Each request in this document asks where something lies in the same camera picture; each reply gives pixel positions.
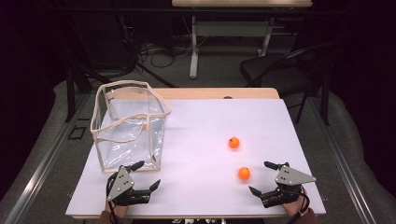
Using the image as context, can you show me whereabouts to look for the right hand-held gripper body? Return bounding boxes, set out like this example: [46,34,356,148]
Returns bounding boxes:
[261,164,318,209]

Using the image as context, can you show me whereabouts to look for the person's left hand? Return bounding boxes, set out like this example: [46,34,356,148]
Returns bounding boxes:
[106,200,130,218]

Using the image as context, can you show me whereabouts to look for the white table cover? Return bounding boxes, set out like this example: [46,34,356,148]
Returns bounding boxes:
[65,98,327,217]

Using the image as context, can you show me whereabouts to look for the transparent bag with beige trim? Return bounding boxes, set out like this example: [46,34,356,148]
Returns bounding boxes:
[90,79,173,174]

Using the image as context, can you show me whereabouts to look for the person's right hand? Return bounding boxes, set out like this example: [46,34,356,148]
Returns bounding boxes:
[281,189,309,217]

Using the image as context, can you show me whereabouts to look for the metal floor rail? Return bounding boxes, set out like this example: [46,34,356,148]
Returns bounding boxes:
[4,92,94,224]
[307,96,377,224]

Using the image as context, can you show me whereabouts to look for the bundle of floor cables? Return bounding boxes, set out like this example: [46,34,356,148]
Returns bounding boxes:
[136,32,195,69]

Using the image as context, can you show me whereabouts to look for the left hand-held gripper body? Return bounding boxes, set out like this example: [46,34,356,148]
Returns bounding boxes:
[106,165,152,207]

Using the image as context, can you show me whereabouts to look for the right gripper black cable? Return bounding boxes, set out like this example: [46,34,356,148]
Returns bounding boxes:
[298,186,311,216]

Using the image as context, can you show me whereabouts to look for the black folding chair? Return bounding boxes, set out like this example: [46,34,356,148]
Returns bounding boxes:
[239,40,344,125]

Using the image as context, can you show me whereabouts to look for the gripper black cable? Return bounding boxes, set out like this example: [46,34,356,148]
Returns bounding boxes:
[106,173,120,224]
[298,186,311,216]

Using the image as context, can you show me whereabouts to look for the white-legged desk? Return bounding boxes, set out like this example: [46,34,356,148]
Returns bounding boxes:
[171,0,313,79]

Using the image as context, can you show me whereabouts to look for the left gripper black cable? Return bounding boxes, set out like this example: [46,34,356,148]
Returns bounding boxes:
[106,173,120,224]

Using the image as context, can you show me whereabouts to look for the black metal stand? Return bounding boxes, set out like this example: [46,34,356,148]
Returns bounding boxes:
[64,18,94,123]

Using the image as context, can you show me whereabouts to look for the black floor socket frame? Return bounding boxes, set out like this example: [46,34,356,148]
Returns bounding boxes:
[67,125,88,141]

